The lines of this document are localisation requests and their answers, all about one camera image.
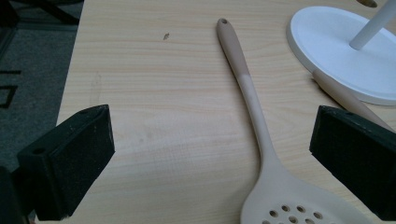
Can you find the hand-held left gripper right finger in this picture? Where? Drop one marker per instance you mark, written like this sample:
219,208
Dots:
358,161

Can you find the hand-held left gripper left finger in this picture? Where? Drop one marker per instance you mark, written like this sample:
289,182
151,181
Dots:
71,161

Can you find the white utensil stand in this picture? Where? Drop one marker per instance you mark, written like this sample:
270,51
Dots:
327,40

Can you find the beige slotted spoon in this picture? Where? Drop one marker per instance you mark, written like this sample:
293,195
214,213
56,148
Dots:
249,90

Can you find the black metal stand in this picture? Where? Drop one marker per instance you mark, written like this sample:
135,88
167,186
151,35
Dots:
56,12

